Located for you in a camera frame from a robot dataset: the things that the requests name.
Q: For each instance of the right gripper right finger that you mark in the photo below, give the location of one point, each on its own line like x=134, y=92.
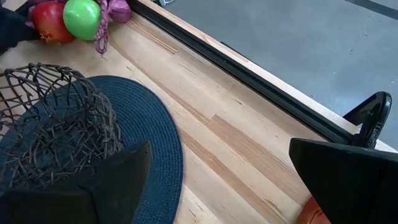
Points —
x=357, y=186

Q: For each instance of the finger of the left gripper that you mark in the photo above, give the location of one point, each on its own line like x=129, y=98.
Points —
x=12, y=29

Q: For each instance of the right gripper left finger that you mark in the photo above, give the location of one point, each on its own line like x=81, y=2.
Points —
x=93, y=202

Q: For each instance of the red apple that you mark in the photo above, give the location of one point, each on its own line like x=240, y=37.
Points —
x=49, y=21

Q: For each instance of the orange mango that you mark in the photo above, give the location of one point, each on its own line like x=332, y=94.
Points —
x=311, y=214

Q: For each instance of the fruit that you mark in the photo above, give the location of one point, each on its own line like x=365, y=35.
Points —
x=119, y=11

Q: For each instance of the blue round woven placemat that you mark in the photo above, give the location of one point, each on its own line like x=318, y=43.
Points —
x=149, y=124

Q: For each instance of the black table rail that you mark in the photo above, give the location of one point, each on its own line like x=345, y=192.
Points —
x=248, y=77

